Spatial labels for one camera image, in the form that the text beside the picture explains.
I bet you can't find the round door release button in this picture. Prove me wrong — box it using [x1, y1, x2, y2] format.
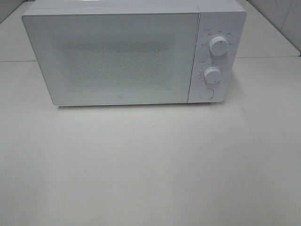
[200, 88, 214, 100]

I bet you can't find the white control knob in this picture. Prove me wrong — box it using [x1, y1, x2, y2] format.
[203, 66, 222, 84]
[208, 34, 229, 57]

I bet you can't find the white microwave door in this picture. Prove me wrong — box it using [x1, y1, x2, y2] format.
[23, 13, 199, 106]

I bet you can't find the white microwave oven body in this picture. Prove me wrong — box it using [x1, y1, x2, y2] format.
[22, 0, 246, 105]

